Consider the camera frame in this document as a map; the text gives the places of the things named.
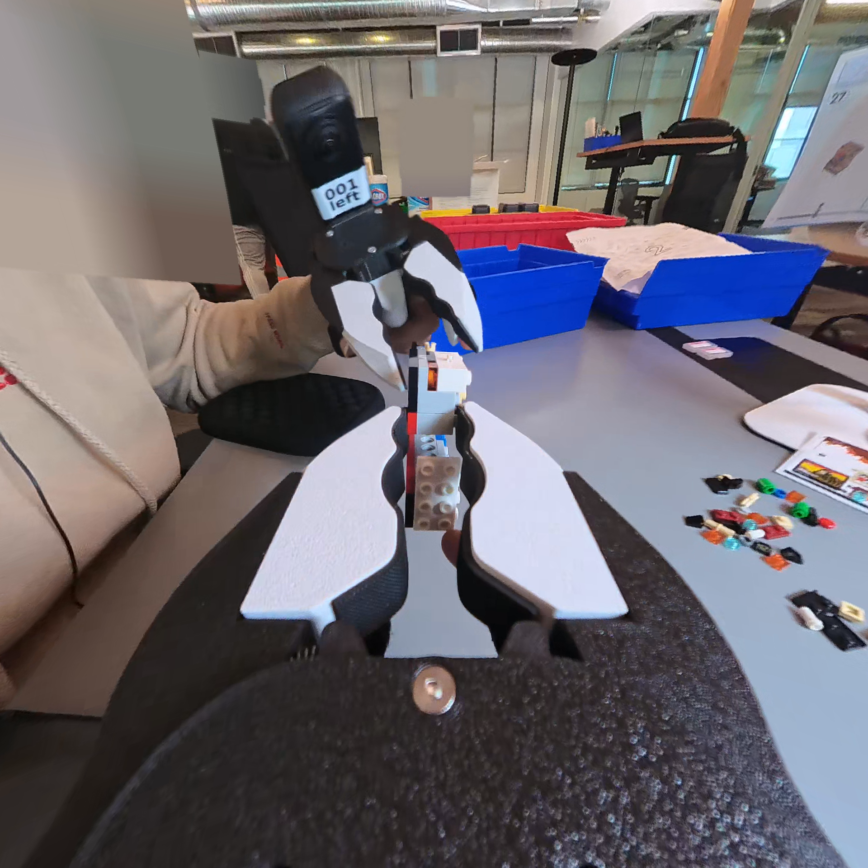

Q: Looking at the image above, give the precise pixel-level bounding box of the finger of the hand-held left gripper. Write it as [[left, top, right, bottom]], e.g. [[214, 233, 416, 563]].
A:
[[400, 239, 484, 354], [329, 270, 410, 392]]

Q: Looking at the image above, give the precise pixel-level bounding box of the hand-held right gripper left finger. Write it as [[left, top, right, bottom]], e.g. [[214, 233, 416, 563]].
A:
[[241, 406, 410, 642]]

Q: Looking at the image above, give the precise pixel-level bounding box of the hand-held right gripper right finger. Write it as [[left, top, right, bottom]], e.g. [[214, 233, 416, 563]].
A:
[[456, 401, 630, 642]]

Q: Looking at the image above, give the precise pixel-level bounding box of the grey lego beam build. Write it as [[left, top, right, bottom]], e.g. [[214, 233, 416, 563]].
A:
[[405, 341, 473, 533]]

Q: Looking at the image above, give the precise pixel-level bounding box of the pile of small lego pieces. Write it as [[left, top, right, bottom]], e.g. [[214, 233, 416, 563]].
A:
[[685, 473, 836, 572]]

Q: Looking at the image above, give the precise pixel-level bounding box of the lego instruction booklet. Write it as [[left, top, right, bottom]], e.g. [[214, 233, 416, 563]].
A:
[[759, 46, 868, 231]]

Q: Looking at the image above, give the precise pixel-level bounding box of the person's left forearm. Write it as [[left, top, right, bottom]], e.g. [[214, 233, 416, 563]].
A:
[[152, 274, 336, 415]]

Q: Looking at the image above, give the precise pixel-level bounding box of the lego sticker sheet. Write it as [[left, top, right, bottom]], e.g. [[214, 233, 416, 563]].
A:
[[775, 434, 868, 514]]

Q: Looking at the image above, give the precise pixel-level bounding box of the black and tan lego cluster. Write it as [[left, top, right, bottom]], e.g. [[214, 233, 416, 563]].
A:
[[790, 590, 868, 652]]

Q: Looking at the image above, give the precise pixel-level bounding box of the person's left hand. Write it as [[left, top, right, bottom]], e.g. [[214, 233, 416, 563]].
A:
[[382, 297, 443, 355]]

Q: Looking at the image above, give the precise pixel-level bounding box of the blue plastic bin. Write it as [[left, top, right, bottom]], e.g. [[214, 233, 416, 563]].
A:
[[589, 231, 830, 332], [430, 243, 609, 351]]

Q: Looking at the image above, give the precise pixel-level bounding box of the red plastic bin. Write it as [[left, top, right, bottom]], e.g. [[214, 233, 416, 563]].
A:
[[419, 209, 628, 253]]

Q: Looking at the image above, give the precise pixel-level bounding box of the black chair armrest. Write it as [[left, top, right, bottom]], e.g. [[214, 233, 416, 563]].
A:
[[198, 373, 385, 457]]

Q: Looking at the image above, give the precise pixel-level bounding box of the black office chair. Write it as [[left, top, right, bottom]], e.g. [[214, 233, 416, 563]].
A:
[[613, 178, 662, 226]]

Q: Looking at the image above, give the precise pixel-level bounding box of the white printed paper bag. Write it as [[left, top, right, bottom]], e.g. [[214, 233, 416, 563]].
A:
[[565, 222, 754, 296]]

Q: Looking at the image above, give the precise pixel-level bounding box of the wooden standing desk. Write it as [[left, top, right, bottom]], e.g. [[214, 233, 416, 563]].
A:
[[576, 132, 752, 218]]

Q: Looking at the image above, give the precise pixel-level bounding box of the black floor lamp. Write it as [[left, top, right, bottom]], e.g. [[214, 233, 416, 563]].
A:
[[551, 47, 599, 208]]

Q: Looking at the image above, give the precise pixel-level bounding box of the person's beige hoodie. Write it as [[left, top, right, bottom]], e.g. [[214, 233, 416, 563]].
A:
[[0, 268, 198, 709]]

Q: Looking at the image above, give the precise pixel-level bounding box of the white booklet stand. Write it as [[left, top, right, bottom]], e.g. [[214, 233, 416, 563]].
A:
[[742, 383, 868, 452]]

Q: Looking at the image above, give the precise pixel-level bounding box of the silver ventilation duct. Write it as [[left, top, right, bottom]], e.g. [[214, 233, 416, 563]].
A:
[[237, 27, 601, 61], [186, 0, 611, 29]]

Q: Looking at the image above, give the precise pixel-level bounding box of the thin black cable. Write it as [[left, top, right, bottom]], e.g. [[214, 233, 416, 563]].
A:
[[0, 433, 84, 606]]

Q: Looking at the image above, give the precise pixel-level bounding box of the wooden post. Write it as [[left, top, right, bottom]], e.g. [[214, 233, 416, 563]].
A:
[[688, 0, 757, 122]]

